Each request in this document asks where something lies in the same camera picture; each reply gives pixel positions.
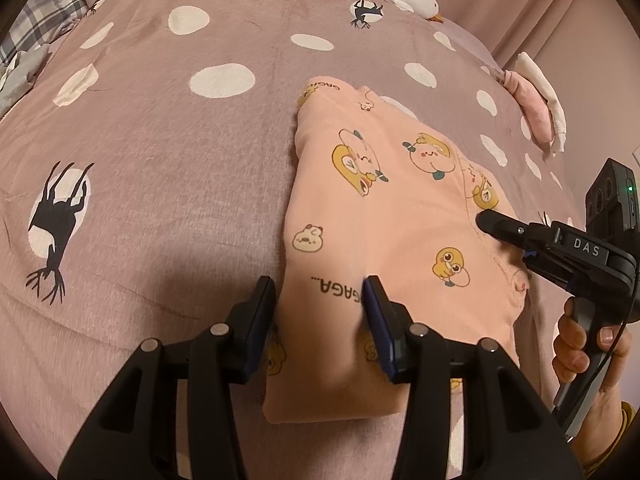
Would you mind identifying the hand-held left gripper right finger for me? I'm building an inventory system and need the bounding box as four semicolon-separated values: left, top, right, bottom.
362;275;583;480

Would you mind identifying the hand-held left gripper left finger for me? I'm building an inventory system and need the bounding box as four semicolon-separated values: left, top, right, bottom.
57;275;277;480

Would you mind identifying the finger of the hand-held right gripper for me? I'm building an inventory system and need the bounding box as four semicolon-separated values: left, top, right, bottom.
522;250;576;288
474;209;558;256

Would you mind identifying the peach cartoon print shirt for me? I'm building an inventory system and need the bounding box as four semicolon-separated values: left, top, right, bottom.
263;76;532;423

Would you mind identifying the person's right forearm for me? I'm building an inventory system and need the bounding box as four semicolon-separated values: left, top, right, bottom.
595;400;638;471

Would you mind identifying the person's right hand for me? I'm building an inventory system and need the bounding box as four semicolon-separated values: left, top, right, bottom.
552;300;640;466

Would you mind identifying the mauve polka dot blanket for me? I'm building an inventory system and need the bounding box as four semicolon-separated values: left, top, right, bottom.
0;0;601;480

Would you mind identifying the pink curtain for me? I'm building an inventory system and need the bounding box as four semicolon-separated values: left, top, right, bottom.
415;0;640;161

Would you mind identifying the grey plaid quilt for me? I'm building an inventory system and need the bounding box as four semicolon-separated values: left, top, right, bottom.
0;0;83;116

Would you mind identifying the black cable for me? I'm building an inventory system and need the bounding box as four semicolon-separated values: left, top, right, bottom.
550;255;640;441

